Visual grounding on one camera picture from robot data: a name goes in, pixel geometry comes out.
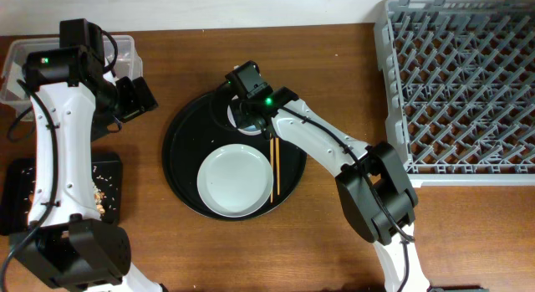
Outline clear plastic bin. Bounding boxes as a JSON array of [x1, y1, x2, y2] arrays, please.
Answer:
[[1, 35, 143, 115]]

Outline grey dishwasher rack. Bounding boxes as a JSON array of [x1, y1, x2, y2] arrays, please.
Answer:
[[374, 0, 534, 187]]

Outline black rectangular tray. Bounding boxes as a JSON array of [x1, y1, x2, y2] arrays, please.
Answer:
[[1, 152, 123, 236]]

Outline round black tray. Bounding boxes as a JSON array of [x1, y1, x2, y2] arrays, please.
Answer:
[[162, 92, 307, 222]]

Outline white round plate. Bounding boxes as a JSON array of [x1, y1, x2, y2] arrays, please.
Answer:
[[196, 144, 272, 218]]

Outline wooden chopstick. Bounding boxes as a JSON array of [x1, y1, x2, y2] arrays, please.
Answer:
[[274, 137, 280, 196], [269, 136, 275, 203]]

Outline small white bowl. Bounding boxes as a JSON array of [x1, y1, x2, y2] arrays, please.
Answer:
[[227, 95, 262, 136]]

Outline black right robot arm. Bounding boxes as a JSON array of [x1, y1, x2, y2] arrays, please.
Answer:
[[226, 61, 431, 291]]

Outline rice and food scraps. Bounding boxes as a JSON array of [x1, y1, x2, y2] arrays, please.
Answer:
[[23, 165, 116, 216]]

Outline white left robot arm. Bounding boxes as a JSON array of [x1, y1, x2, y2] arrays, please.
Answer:
[[8, 18, 164, 291]]

